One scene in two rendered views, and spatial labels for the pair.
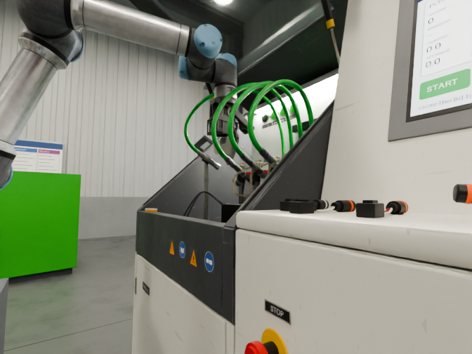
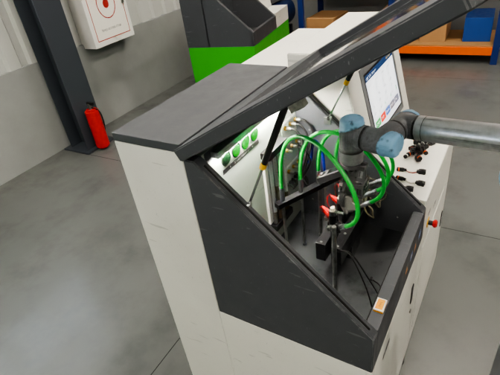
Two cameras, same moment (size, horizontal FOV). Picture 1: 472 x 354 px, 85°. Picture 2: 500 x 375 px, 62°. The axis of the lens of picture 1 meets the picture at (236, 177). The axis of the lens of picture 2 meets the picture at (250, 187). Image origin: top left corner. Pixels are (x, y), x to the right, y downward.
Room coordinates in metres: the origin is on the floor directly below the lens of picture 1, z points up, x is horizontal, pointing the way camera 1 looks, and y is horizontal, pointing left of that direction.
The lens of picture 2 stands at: (1.56, 0.99, 2.02)
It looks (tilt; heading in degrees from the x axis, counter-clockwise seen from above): 33 degrees down; 249
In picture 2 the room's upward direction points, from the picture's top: 8 degrees counter-clockwise
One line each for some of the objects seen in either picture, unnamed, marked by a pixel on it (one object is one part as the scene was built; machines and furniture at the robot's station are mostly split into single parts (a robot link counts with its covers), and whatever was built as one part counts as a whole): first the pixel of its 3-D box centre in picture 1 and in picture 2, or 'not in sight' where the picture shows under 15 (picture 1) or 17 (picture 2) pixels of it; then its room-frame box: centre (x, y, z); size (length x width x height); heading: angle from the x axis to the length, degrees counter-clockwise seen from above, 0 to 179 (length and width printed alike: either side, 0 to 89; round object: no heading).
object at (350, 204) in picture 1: (324, 206); (410, 180); (0.40, -0.14, 0.99); 0.12 x 0.02 x 0.02; 117
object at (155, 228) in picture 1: (173, 244); (396, 277); (0.75, 0.18, 0.87); 0.62 x 0.04 x 0.16; 34
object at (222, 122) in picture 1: (223, 119); (353, 177); (0.84, 0.04, 1.26); 0.09 x 0.08 x 0.12; 124
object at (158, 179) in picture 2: not in sight; (273, 208); (0.85, -0.60, 0.75); 1.40 x 0.28 x 1.50; 34
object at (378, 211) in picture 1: (385, 208); (411, 170); (0.34, -0.20, 0.99); 0.12 x 0.02 x 0.02; 130
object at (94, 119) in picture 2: not in sight; (97, 124); (1.47, -3.72, 0.29); 0.17 x 0.15 x 0.54; 35
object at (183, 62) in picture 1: (197, 66); (384, 139); (0.79, 0.12, 1.42); 0.11 x 0.11 x 0.08; 20
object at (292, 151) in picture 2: not in sight; (293, 145); (0.83, -0.37, 1.20); 0.13 x 0.03 x 0.31; 34
